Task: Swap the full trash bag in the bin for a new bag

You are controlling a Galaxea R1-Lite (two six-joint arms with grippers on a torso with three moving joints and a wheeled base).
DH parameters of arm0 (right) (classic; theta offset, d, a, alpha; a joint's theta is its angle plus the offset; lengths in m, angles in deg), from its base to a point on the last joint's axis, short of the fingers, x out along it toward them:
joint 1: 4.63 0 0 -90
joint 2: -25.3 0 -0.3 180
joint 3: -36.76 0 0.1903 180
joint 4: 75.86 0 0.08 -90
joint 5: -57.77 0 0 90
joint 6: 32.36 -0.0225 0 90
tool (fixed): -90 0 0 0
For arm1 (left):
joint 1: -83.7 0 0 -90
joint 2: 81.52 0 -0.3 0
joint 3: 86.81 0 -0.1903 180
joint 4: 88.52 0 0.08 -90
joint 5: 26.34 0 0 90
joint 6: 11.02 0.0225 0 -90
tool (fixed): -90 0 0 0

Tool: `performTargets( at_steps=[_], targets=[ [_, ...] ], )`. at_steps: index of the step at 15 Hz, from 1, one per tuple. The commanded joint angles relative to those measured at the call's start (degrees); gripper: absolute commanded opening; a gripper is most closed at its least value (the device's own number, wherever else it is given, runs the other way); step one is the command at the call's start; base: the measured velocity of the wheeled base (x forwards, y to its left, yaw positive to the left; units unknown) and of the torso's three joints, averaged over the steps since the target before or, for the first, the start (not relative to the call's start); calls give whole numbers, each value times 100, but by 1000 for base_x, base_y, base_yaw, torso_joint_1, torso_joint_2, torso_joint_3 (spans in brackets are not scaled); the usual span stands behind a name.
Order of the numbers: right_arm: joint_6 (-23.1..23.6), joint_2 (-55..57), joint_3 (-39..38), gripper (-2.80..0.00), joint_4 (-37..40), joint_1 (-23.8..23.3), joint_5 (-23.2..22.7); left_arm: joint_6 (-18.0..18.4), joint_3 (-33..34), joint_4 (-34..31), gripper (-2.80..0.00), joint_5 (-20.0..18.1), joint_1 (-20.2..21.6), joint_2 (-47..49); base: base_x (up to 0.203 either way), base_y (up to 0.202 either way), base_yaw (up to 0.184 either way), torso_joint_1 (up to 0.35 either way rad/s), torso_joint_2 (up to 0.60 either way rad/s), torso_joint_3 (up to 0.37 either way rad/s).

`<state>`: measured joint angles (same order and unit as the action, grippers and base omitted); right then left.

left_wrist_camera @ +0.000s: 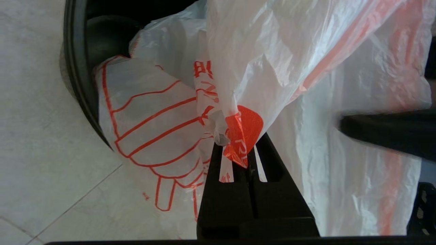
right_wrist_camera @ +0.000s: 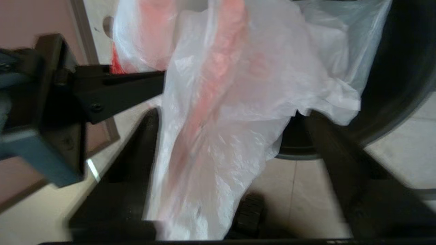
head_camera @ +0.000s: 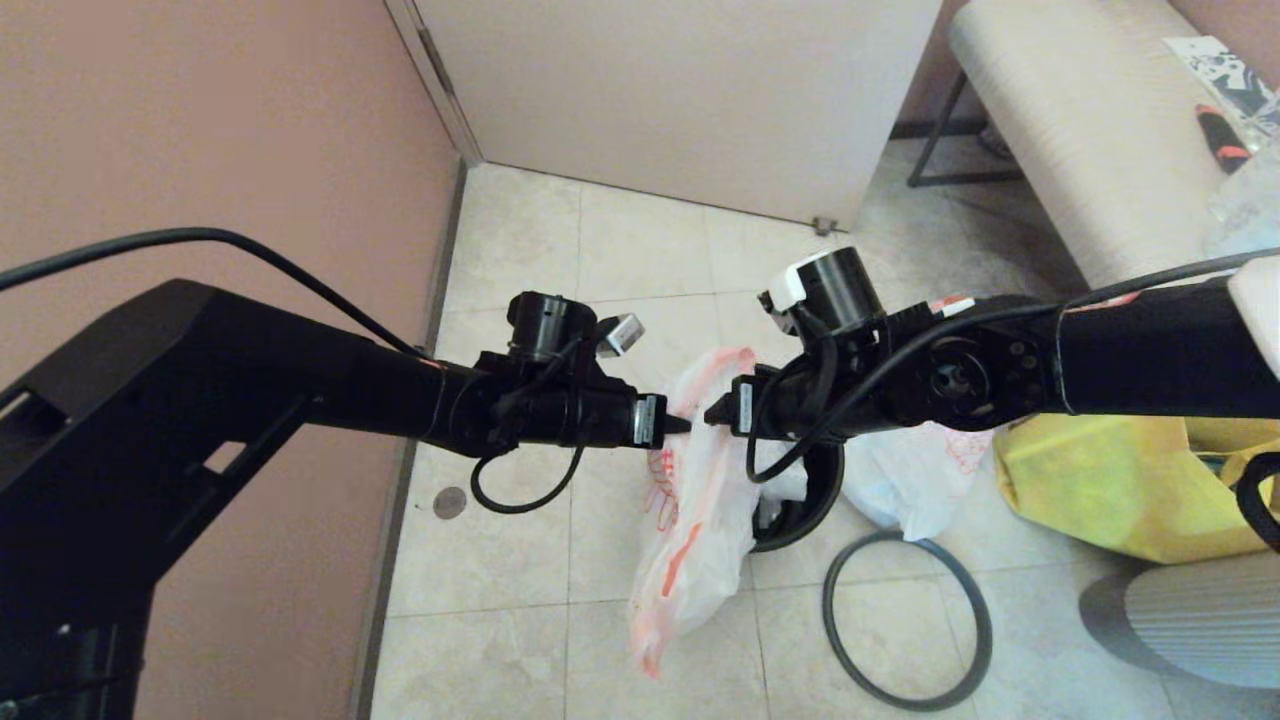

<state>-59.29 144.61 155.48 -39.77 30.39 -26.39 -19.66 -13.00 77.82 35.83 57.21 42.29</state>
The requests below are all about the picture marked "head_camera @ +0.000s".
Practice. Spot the white door frame trim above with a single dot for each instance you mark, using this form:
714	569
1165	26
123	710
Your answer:
454	120

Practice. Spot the white ribbed round bin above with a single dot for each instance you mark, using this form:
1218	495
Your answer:
1220	620

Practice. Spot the round metal floor drain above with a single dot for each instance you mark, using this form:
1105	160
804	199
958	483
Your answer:
450	503

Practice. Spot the dark metal bench leg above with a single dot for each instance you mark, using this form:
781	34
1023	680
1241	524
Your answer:
960	181

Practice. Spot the grey baseboard strip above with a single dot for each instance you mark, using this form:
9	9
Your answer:
385	600

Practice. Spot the black round trash bin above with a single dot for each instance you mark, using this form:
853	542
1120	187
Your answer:
825	490

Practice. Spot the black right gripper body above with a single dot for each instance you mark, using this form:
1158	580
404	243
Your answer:
840	290

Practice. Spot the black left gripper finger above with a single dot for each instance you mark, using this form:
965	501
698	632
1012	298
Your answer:
675	424

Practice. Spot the crumpled clear plastic bottle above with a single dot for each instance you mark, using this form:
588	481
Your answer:
1250	215

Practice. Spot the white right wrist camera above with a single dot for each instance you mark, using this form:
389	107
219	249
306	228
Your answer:
785	288

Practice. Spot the yellow fabric tote bag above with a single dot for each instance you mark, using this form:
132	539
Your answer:
1090	480

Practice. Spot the beige wood-grain bench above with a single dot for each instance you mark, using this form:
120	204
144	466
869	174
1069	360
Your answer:
1080	130

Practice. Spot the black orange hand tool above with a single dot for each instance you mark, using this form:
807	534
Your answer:
1222	135

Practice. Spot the black white printed sheet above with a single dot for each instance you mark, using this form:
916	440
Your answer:
1220	68

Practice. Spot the small metal door stopper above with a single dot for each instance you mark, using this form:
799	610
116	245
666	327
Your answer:
824	226

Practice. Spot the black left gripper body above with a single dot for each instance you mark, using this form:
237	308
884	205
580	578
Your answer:
560	410

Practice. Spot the white red-print plastic bag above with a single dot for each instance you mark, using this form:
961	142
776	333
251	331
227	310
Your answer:
920	490
690	560

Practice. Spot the white door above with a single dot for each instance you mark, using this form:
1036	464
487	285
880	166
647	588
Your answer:
650	90

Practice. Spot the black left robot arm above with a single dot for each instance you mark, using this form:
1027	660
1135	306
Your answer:
150	430

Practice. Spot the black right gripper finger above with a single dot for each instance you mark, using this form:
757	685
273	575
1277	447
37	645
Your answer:
722	413

